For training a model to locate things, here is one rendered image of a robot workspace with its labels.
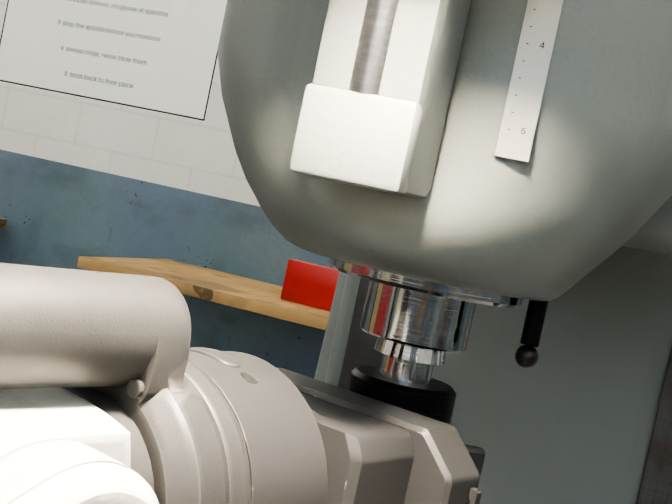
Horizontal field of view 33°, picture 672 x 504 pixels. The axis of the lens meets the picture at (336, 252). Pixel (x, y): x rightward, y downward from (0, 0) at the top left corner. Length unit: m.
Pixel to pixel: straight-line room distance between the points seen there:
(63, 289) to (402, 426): 0.17
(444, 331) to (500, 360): 0.39
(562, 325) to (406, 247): 0.46
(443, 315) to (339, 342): 0.43
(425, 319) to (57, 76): 5.27
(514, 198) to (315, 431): 0.11
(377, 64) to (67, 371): 0.14
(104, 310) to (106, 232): 5.14
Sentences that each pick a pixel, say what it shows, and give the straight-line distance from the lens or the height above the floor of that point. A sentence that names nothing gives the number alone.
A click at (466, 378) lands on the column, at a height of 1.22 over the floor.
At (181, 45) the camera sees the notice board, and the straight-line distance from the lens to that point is 5.39.
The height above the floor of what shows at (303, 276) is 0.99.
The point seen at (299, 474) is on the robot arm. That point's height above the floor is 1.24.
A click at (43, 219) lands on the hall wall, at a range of 5.66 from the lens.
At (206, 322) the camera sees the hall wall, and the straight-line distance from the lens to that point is 5.21.
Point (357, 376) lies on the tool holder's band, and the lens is 0.49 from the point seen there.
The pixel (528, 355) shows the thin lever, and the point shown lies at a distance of 0.48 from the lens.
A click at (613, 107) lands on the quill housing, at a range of 0.41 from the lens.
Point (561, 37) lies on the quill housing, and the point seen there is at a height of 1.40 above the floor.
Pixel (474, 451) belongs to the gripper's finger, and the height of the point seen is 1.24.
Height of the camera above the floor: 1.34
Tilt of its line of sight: 3 degrees down
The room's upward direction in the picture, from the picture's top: 12 degrees clockwise
